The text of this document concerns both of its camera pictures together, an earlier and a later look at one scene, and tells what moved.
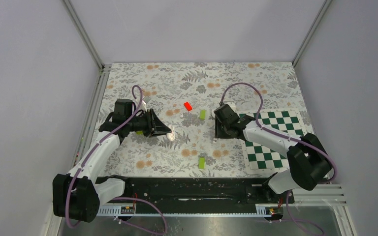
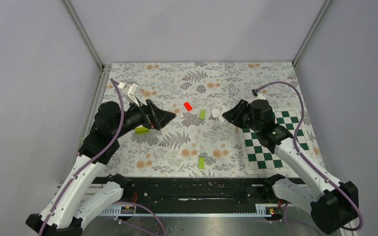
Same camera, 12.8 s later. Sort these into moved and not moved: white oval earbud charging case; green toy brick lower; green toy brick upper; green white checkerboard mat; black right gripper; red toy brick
Moved: white oval earbud charging case; black right gripper
Not moved: green toy brick lower; green white checkerboard mat; red toy brick; green toy brick upper
